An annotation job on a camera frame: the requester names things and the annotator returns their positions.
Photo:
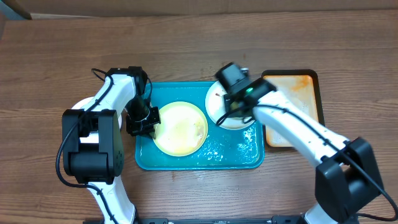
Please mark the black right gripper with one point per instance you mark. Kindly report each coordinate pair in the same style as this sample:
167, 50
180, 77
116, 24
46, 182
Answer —
232, 111

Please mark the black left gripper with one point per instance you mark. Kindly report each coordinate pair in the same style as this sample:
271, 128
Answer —
147, 129

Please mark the yellow plate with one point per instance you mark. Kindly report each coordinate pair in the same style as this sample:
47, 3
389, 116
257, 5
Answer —
182, 130

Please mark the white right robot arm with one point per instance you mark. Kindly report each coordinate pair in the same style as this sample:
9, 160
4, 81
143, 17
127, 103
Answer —
347, 177

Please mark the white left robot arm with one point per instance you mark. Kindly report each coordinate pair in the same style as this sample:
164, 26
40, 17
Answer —
91, 155

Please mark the black tray with soapy water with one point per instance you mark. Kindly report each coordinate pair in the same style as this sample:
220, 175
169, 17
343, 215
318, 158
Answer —
301, 87

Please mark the white plate with brown smears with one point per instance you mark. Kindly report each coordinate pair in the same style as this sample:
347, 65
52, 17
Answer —
214, 105

